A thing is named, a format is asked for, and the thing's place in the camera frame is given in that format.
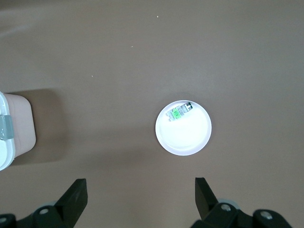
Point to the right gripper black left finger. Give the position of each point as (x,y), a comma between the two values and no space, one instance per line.
(71,202)

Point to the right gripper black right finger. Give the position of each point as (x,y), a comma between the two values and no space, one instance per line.
(204,199)

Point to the pale pink round plate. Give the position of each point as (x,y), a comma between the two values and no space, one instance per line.
(185,137)

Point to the pink storage box white lid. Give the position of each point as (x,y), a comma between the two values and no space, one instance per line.
(21,123)

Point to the grey box latch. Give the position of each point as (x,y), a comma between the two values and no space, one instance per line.
(6,127)

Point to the green push-button switch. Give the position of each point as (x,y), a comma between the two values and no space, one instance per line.
(177,114)

